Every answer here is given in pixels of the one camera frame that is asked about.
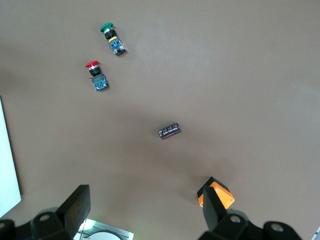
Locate green mushroom push button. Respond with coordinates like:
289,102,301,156
99,22,128,56

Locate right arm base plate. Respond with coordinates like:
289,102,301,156
74,218,135,240

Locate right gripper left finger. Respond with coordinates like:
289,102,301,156
0,184,91,240

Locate red mushroom push button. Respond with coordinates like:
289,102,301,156
84,59,111,93

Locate orange button enclosure box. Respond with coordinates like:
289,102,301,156
196,176,235,210

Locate white drawer cabinet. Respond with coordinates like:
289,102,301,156
0,95,22,218

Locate black cylindrical capacitor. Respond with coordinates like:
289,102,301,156
157,122,182,140

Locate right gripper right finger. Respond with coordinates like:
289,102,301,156
198,186,305,240

